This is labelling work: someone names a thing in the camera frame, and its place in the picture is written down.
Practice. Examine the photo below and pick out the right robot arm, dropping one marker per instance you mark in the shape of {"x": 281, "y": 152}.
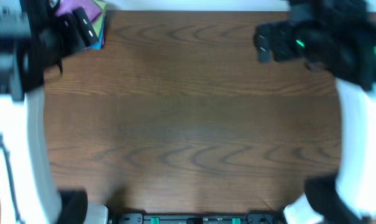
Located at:
{"x": 343, "y": 41}

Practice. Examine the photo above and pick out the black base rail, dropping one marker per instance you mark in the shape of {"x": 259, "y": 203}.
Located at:
{"x": 209, "y": 218}

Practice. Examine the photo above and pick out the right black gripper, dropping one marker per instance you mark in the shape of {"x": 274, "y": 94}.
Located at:
{"x": 284, "y": 33}

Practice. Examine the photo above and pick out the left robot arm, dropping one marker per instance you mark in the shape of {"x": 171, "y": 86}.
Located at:
{"x": 31, "y": 41}

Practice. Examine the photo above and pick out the folded green cloth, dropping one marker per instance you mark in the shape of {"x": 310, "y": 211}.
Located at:
{"x": 100, "y": 18}

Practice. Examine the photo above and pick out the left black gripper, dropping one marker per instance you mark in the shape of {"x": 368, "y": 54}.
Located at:
{"x": 81, "y": 35}

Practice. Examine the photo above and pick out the folded blue cloth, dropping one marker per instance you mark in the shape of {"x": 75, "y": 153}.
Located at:
{"x": 98, "y": 43}

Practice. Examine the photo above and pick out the purple microfiber cloth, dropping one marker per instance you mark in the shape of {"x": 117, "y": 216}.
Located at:
{"x": 92, "y": 10}

